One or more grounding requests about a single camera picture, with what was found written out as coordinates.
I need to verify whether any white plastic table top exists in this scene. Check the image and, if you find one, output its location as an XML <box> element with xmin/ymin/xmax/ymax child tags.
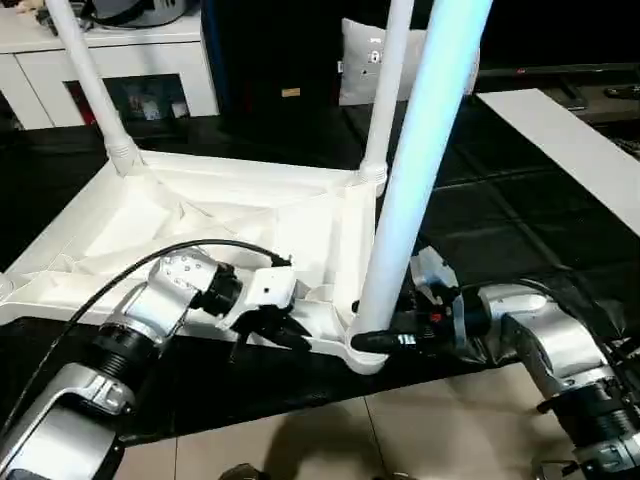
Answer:
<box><xmin>0</xmin><ymin>149</ymin><xmax>396</xmax><ymax>376</ymax></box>

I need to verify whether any white plastic table leg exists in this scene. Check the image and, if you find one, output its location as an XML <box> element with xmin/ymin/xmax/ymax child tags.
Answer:
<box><xmin>357</xmin><ymin>0</ymin><xmax>416</xmax><ymax>185</ymax></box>
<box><xmin>47</xmin><ymin>0</ymin><xmax>145</xmax><ymax>177</ymax></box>
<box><xmin>349</xmin><ymin>0</ymin><xmax>496</xmax><ymax>341</ymax></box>

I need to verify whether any brown round object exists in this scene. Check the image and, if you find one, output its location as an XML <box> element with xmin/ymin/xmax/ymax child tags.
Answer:
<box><xmin>222</xmin><ymin>462</ymin><xmax>266</xmax><ymax>480</ymax></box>

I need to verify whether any black mat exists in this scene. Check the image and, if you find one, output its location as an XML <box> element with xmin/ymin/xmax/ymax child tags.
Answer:
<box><xmin>0</xmin><ymin>102</ymin><xmax>640</xmax><ymax>446</ymax></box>

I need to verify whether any white flat board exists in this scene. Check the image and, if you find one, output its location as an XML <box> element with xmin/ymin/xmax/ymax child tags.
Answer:
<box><xmin>474</xmin><ymin>88</ymin><xmax>640</xmax><ymax>241</ymax></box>

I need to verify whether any grey pillow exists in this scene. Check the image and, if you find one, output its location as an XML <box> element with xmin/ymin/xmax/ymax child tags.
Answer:
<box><xmin>338</xmin><ymin>17</ymin><xmax>481</xmax><ymax>106</ymax></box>

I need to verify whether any black cabinet blue edge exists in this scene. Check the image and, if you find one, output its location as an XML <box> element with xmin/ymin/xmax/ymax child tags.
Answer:
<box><xmin>199</xmin><ymin>0</ymin><xmax>347</xmax><ymax>136</ymax></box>

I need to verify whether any black television stand foot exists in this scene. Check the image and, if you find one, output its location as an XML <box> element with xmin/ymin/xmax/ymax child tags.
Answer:
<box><xmin>559</xmin><ymin>78</ymin><xmax>592</xmax><ymax>112</ymax></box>

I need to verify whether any black bar pink mark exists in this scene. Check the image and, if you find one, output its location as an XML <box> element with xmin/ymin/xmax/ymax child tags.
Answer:
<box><xmin>477</xmin><ymin>63</ymin><xmax>640</xmax><ymax>79</ymax></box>

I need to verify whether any brown low sideboard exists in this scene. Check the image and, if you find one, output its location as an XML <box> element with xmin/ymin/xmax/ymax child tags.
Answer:
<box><xmin>569</xmin><ymin>74</ymin><xmax>640</xmax><ymax>126</ymax></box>

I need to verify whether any white cabinet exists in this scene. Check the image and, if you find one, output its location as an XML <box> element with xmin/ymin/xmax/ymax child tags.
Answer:
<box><xmin>0</xmin><ymin>24</ymin><xmax>221</xmax><ymax>131</ymax></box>

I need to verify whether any grey helmet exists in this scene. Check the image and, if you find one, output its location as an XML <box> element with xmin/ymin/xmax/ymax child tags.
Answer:
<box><xmin>89</xmin><ymin>0</ymin><xmax>187</xmax><ymax>29</ymax></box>

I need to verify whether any black crumpled bag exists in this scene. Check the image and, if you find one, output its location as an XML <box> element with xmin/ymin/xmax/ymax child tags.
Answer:
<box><xmin>34</xmin><ymin>0</ymin><xmax>64</xmax><ymax>34</ymax></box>

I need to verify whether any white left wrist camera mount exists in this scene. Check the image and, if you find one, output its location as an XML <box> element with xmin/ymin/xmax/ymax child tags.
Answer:
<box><xmin>219</xmin><ymin>267</ymin><xmax>300</xmax><ymax>331</ymax></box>

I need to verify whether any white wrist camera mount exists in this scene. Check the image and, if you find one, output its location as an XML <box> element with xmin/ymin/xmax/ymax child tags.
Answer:
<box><xmin>219</xmin><ymin>267</ymin><xmax>300</xmax><ymax>331</ymax></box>
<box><xmin>409</xmin><ymin>247</ymin><xmax>467</xmax><ymax>346</ymax></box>

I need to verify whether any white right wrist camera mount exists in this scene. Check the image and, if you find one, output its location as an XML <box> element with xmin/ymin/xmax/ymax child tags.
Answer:
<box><xmin>409</xmin><ymin>247</ymin><xmax>467</xmax><ymax>346</ymax></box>

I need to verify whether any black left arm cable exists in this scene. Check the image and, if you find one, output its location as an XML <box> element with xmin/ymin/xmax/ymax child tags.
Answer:
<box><xmin>0</xmin><ymin>239</ymin><xmax>292</xmax><ymax>436</ymax></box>

